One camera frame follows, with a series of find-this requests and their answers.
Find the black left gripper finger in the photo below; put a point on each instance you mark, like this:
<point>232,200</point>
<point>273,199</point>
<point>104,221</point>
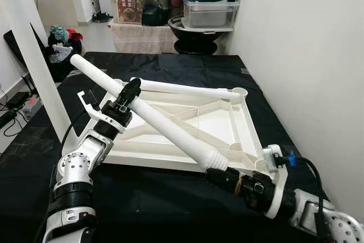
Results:
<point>132,88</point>

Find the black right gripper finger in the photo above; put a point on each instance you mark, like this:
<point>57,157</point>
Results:
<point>232,172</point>
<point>222,181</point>

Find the white plastic table leg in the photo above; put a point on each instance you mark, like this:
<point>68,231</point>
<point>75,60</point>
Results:
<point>187,89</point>
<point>34,55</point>
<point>170,129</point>

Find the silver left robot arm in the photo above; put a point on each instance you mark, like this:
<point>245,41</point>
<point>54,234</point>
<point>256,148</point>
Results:
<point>77,169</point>

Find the black tablecloth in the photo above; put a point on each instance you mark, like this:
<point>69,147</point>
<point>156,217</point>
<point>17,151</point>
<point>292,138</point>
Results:
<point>170,203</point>

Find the black fabric bag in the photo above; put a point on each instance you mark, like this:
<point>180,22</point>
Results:
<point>60,68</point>

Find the small black floor item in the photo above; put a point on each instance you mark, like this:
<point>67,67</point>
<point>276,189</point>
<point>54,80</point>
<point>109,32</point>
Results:
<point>101,16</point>

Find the red cloth item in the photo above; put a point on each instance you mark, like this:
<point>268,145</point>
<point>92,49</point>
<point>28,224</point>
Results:
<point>75,34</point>

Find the white plastic wrapper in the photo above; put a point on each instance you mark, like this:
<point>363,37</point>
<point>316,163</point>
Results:
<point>61,52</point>

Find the black wok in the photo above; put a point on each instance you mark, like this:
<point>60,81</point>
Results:
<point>193,35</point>

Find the grey box device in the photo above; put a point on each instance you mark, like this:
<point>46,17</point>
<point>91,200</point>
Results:
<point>31,108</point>

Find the black power adapter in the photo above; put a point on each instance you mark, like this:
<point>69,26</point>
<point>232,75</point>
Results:
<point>17,99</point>
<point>5,119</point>

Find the clear plastic storage container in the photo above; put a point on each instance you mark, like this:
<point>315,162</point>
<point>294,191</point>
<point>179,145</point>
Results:
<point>209,14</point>

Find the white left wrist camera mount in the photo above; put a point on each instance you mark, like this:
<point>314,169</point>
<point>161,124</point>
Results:
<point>94,112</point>

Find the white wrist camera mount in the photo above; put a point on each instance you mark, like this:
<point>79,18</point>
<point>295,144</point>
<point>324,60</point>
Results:
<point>94,112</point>
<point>272,160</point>

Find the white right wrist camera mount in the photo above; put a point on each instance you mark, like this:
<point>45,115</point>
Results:
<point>272,160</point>

